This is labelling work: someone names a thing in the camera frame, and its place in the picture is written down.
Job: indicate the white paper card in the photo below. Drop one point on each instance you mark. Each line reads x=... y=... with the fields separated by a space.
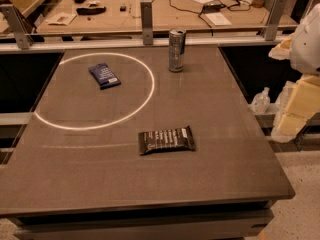
x=218 y=19

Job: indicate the blue rxbar blueberry bar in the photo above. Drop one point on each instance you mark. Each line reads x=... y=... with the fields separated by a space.
x=104 y=76

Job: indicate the right metal bracket post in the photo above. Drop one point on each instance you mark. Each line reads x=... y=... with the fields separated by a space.
x=271 y=27

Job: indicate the silver blue drink can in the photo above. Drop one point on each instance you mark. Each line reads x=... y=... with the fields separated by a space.
x=177 y=39

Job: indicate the middle metal bracket post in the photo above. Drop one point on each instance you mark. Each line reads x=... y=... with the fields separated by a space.
x=146 y=22

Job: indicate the clear plastic bottle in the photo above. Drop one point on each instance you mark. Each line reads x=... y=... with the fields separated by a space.
x=261 y=101

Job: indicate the small black block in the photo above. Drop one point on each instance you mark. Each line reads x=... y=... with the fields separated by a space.
x=123 y=8

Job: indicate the black power adapter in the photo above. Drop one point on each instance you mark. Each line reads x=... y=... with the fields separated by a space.
x=212 y=7

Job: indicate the tan envelope paper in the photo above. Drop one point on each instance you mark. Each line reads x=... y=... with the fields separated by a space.
x=63 y=19

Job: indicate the metal bracket post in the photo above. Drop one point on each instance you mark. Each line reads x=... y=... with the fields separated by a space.
x=23 y=40
x=146 y=22
x=271 y=27

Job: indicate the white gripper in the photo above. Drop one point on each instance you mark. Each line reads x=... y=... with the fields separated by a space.
x=307 y=45

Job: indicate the left metal bracket post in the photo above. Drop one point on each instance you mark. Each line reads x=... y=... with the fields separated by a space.
x=23 y=40

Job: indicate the black flat device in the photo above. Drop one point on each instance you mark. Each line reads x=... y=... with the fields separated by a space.
x=91 y=11

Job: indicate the black rxbar chocolate bar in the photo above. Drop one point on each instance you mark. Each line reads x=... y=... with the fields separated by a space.
x=168 y=140

